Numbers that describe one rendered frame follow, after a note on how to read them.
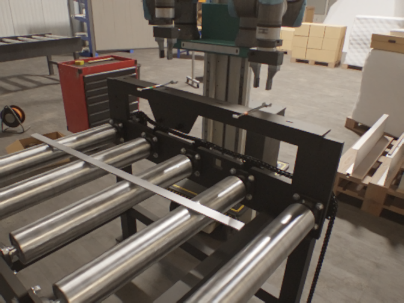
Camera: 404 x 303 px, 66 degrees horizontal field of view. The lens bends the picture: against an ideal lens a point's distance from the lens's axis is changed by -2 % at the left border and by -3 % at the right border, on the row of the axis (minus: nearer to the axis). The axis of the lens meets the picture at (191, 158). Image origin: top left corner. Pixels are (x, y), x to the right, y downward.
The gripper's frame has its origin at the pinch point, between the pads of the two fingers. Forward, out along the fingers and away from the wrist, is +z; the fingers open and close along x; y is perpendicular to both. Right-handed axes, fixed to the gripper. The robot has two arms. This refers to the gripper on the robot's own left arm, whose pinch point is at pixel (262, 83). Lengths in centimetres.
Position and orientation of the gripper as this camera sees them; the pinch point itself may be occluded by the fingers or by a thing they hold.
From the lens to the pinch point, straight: 135.3
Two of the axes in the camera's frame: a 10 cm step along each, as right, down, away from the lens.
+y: -6.7, 3.3, -6.7
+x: 7.5, 3.1, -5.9
